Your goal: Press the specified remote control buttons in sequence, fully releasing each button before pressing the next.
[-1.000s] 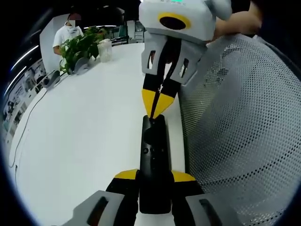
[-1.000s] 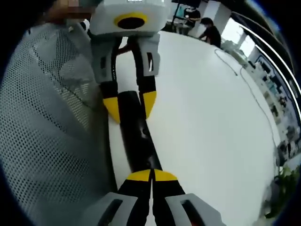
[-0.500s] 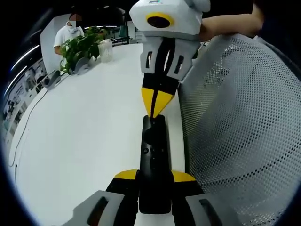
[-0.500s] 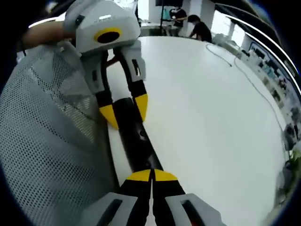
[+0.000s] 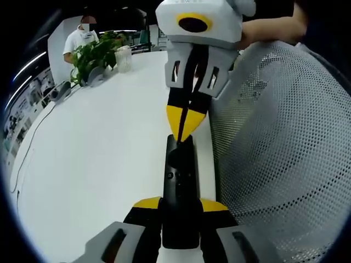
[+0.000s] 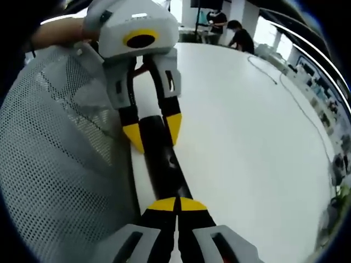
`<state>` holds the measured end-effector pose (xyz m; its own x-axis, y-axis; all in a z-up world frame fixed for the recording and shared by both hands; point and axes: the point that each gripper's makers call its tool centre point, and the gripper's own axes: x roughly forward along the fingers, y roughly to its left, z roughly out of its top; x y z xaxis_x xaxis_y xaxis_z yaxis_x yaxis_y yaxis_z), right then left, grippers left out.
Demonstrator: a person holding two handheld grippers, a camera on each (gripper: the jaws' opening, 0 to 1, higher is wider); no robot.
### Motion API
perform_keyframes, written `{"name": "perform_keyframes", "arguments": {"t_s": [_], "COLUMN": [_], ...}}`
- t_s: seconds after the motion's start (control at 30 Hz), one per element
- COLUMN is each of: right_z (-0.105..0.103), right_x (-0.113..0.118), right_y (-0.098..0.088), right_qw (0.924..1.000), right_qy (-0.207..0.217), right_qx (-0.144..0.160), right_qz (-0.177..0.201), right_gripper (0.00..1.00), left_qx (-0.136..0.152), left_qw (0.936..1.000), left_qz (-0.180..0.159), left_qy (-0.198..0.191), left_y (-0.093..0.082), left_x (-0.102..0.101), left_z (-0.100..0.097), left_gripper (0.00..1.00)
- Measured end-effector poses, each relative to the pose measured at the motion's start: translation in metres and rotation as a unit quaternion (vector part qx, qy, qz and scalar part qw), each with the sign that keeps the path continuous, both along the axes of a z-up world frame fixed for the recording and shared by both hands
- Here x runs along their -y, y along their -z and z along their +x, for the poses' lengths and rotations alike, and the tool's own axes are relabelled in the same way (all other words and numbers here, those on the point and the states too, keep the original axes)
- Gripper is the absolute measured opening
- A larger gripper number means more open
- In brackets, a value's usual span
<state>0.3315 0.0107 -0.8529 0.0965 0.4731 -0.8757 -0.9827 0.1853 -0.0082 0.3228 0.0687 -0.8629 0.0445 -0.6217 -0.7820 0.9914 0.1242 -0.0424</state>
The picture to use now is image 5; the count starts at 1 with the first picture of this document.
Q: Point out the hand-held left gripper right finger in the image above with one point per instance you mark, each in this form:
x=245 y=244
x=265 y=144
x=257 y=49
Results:
x=219 y=222

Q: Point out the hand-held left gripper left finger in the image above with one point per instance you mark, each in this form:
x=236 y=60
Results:
x=142 y=216

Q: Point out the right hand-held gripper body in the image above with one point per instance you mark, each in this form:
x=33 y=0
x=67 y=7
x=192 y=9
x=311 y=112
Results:
x=170 y=16

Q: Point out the black remote control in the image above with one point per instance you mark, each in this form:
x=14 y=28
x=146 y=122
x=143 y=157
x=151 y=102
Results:
x=181 y=191

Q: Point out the grey plant pot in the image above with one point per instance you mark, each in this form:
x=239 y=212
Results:
x=96 y=76

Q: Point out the green leafy plant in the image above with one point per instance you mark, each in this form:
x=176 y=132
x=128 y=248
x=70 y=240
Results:
x=93 y=54

